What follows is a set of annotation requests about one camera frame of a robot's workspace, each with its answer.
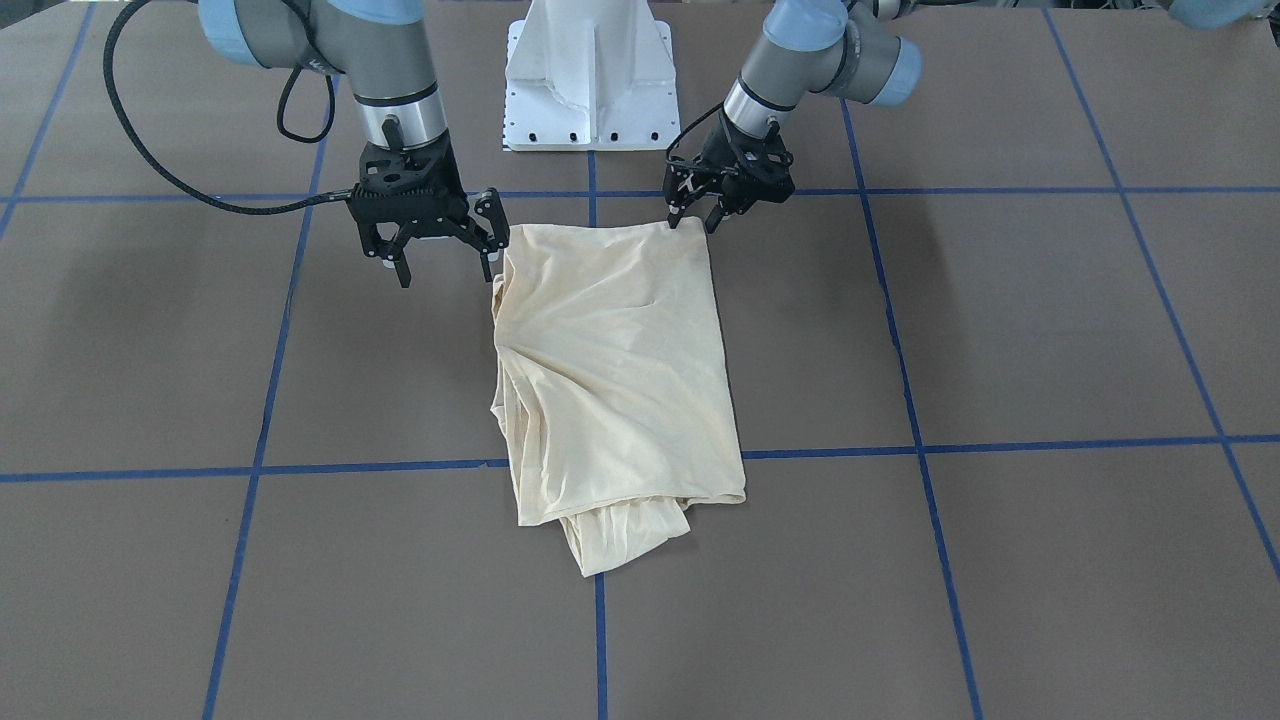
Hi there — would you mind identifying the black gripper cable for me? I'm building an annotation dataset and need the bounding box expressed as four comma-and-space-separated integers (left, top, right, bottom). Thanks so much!
102, 0, 356, 217
664, 100, 726, 170

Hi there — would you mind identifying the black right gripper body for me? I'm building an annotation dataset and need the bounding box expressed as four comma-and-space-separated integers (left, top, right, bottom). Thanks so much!
346, 140, 509, 263

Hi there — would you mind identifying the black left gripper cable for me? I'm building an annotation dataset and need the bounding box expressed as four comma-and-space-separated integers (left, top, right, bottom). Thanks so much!
664, 100, 726, 170

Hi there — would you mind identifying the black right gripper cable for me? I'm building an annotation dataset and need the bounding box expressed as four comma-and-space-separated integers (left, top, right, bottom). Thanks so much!
102, 0, 356, 217

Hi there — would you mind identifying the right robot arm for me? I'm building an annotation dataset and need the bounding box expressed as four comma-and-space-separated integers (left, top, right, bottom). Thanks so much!
198, 1, 509, 287

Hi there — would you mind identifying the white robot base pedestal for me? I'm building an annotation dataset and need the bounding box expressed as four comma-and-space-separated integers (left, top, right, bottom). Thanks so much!
502, 1, 681, 152

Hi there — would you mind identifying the cream long-sleeve graphic shirt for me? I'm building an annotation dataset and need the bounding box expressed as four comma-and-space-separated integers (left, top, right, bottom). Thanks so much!
492, 218, 746, 577

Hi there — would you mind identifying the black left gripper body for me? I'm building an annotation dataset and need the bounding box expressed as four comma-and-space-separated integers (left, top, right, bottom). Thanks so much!
663, 108, 796, 217

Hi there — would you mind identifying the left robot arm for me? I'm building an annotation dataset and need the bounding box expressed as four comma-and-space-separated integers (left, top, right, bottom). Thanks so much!
666, 1, 1277, 241

